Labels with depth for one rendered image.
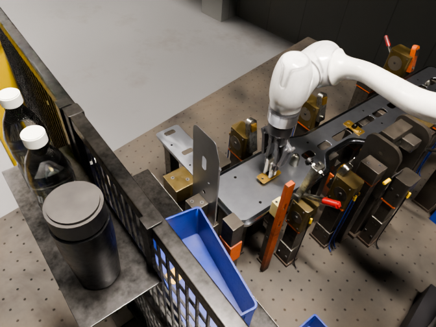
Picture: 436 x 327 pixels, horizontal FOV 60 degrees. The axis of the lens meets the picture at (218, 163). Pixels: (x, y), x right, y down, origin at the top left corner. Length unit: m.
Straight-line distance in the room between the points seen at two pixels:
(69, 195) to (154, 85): 2.93
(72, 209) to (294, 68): 0.67
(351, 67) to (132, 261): 0.76
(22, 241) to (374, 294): 1.31
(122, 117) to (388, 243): 2.17
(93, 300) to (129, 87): 2.87
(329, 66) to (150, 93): 2.37
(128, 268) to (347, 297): 1.01
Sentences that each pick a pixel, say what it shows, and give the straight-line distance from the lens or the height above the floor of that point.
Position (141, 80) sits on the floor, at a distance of 3.46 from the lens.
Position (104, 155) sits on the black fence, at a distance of 0.61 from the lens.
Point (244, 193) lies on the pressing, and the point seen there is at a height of 1.00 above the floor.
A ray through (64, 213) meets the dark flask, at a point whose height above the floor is 1.61.
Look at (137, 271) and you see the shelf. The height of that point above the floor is 1.43.
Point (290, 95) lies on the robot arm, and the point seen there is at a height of 1.40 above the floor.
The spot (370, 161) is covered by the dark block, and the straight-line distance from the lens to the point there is 1.31.
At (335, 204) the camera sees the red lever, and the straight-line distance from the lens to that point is 1.11.
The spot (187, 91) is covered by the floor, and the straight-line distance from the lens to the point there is 3.31.
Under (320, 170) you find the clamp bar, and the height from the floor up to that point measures 1.21.
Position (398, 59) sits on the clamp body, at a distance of 2.07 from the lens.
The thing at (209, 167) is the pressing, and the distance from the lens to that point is 1.00.
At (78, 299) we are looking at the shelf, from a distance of 0.62.
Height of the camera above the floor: 1.98
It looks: 47 degrees down
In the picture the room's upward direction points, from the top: 5 degrees clockwise
